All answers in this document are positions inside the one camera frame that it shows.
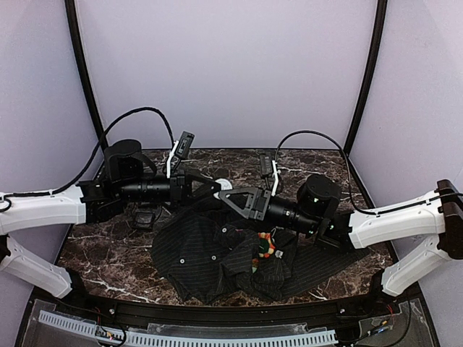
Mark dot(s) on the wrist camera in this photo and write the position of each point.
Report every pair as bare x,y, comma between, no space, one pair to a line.
179,152
269,173

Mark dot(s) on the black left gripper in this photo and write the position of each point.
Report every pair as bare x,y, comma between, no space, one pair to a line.
182,186

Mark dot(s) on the black front table rail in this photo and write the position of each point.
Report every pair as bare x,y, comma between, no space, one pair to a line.
344,312

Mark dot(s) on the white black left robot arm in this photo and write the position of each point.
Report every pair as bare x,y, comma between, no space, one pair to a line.
130,176

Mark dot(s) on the black frame post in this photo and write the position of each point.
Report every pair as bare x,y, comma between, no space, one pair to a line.
370,65
82,68

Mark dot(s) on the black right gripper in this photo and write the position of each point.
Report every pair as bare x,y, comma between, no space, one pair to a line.
262,204

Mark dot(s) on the round white brooch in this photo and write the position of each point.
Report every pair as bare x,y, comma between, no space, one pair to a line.
224,183

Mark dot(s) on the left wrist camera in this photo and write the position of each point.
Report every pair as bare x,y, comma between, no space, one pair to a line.
179,152

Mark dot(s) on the black left frame post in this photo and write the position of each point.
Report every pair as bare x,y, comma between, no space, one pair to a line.
82,68

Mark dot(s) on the white slotted cable duct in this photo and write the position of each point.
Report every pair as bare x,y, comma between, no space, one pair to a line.
182,335

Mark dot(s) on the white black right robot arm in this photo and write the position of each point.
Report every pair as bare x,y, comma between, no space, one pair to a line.
437,216

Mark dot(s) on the black right frame post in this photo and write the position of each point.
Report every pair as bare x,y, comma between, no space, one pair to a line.
370,65

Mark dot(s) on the black square box front left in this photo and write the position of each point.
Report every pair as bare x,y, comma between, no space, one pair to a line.
143,220

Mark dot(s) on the dark pinstriped garment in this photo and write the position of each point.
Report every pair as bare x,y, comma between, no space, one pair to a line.
201,255

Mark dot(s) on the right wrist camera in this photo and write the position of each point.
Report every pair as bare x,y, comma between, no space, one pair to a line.
269,173

